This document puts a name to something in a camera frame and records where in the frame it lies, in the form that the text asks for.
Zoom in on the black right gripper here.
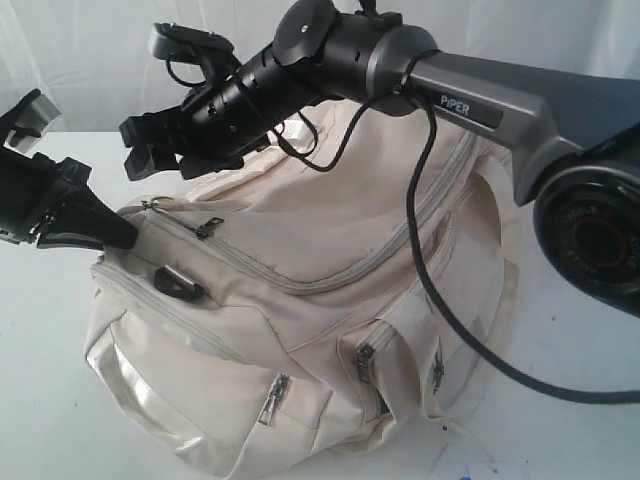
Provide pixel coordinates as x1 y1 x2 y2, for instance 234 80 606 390
119 74 280 181

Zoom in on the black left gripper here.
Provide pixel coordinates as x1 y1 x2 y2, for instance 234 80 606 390
1 149 138 250

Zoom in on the cream white duffel bag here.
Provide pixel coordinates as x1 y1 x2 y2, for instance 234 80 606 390
84 101 520 479

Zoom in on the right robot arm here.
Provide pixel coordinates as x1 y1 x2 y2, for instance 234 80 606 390
120 1 639 315

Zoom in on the paper label with blue print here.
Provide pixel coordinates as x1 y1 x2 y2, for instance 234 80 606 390
429 444 526 480

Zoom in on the black plastic D-ring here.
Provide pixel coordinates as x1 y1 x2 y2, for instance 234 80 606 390
154 267 205 303

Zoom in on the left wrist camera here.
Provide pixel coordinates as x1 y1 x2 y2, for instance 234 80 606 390
1 89 61 153

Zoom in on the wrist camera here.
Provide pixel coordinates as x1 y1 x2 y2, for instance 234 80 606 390
1 89 61 153
148 23 240 69

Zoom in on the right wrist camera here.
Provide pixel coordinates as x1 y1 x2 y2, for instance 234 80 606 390
148 23 240 69

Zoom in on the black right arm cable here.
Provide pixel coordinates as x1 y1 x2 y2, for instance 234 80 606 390
164 54 640 406

